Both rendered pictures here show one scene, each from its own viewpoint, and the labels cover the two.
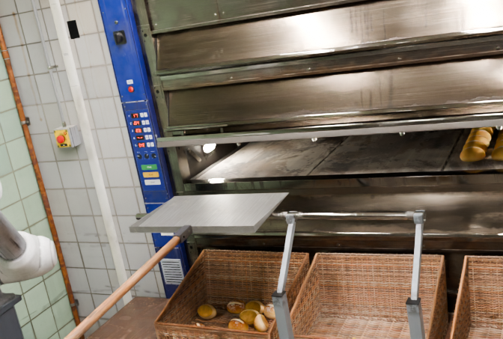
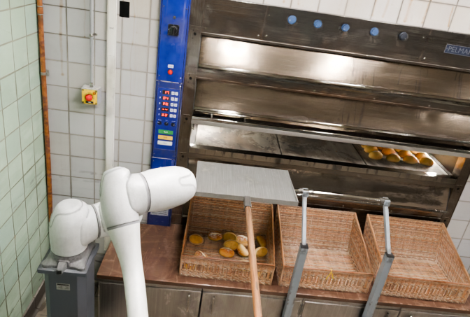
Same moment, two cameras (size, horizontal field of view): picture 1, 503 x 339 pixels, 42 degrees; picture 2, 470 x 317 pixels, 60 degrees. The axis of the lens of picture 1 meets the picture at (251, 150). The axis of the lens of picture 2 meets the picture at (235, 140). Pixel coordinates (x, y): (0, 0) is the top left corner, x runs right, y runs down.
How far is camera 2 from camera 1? 1.61 m
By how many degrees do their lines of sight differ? 32
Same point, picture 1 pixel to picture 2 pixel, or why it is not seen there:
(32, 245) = not seen: hidden behind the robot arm
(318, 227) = not seen: hidden behind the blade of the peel
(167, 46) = (210, 47)
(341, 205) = (301, 176)
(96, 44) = (144, 27)
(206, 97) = (229, 91)
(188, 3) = (240, 20)
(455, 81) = (399, 119)
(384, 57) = (365, 95)
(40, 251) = not seen: hidden behind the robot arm
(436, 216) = (358, 190)
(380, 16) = (373, 70)
